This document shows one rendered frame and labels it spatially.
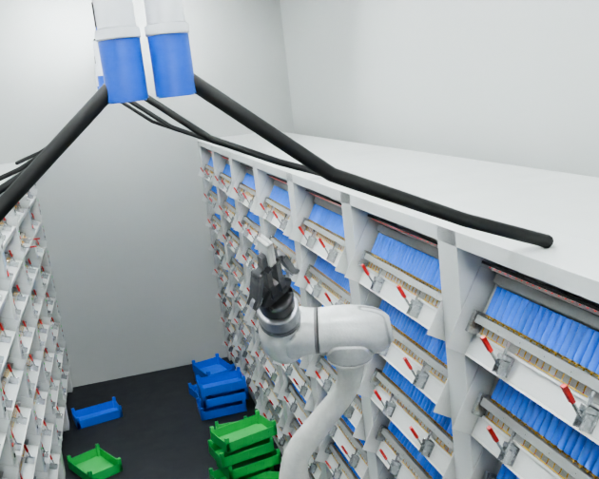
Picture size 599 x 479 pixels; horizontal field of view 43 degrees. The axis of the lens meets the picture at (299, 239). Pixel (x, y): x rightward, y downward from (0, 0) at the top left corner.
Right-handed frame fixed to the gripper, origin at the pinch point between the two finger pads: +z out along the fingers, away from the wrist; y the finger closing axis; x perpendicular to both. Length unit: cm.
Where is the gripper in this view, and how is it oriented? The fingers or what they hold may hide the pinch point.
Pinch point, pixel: (266, 251)
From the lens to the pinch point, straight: 141.6
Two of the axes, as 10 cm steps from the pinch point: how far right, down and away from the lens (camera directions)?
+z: -0.7, -5.7, -8.2
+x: 7.1, 5.5, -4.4
